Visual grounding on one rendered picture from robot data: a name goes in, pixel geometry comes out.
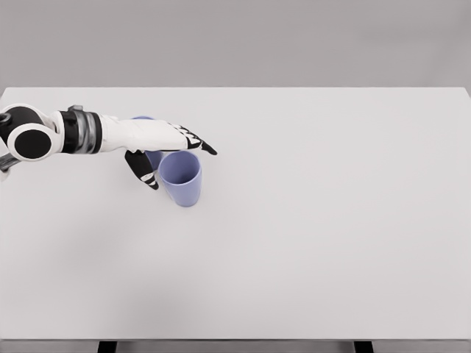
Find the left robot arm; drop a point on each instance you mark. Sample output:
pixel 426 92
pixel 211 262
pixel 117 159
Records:
pixel 73 132

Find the lavender blue cup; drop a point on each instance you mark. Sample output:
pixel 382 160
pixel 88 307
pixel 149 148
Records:
pixel 153 157
pixel 180 180

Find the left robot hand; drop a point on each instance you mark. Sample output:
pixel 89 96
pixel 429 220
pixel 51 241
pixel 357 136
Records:
pixel 158 135

